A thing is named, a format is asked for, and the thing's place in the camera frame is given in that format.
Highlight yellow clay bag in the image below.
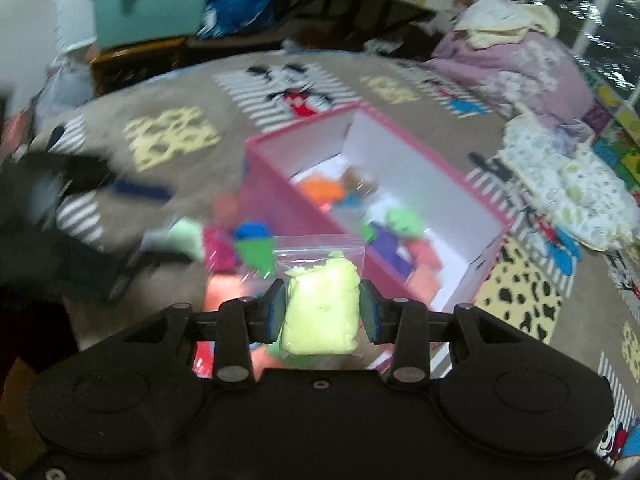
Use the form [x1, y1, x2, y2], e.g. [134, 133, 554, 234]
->
[273, 234, 366, 356]

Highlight red clay bag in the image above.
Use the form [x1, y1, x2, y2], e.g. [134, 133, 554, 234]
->
[192, 341, 215, 379]

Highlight dark green clay bag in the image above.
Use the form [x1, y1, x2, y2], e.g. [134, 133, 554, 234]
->
[234, 237, 274, 278]

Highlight white mint clay bag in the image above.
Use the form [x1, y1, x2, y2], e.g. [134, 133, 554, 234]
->
[140, 217, 205, 263]

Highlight pink cardboard storage box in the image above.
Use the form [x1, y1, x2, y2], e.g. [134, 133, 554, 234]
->
[241, 102, 511, 312]

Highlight brown tape roll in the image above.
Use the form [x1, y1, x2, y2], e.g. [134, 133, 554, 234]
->
[341, 166, 378, 197]

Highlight orange clay bag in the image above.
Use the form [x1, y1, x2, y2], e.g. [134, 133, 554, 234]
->
[297, 174, 347, 206]

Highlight teal plastic storage bin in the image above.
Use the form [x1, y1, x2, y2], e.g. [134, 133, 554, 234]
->
[92, 0, 206, 50]

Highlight white leaf print blanket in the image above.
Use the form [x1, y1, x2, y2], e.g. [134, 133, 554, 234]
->
[498, 114, 639, 252]

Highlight purple floral duvet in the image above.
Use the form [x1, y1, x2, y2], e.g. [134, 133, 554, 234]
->
[426, 32, 594, 127]

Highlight colourful alphabet play mat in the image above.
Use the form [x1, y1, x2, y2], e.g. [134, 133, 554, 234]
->
[582, 67, 639, 202]

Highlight cluttered desk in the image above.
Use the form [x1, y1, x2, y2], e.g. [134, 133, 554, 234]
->
[271, 0, 437, 41]

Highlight cream folded towels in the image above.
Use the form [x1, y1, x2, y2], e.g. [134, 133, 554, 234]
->
[454, 0, 560, 50]

